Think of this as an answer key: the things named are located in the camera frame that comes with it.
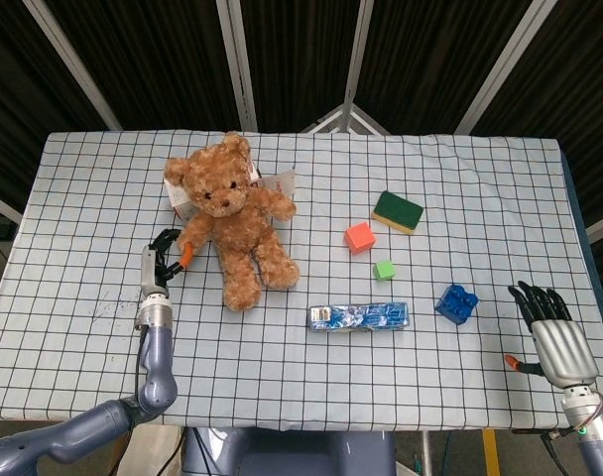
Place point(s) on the brown teddy bear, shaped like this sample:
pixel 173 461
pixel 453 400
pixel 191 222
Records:
pixel 237 223

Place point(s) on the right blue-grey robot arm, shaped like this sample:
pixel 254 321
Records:
pixel 599 446

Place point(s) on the white metal frame beam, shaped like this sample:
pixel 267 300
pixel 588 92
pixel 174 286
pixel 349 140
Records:
pixel 238 64
pixel 356 49
pixel 505 64
pixel 73 64

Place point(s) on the white triangular frame joint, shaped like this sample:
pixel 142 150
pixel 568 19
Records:
pixel 348 116

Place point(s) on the beige cardboard sheet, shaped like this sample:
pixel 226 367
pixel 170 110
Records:
pixel 153 451

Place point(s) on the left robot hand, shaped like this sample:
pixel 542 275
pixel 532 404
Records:
pixel 149 270

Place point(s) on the white red carton box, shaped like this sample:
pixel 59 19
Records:
pixel 281 183

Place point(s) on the green yellow sponge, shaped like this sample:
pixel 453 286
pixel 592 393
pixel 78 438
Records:
pixel 398 208

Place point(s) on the orange cube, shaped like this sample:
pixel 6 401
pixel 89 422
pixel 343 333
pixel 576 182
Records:
pixel 359 238

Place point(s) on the metal table leg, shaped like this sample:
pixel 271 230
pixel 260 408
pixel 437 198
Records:
pixel 426 453

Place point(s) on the blue silver snack packet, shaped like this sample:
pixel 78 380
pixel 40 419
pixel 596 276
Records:
pixel 359 317

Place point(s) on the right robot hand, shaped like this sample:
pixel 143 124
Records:
pixel 564 352

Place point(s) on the checked light blue tablecloth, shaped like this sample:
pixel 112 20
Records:
pixel 281 367

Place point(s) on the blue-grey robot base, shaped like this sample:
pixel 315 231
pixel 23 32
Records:
pixel 291 456

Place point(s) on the small green cube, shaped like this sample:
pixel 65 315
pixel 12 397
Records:
pixel 384 271

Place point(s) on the blue toy brick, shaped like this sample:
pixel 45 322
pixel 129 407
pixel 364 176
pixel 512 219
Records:
pixel 456 305

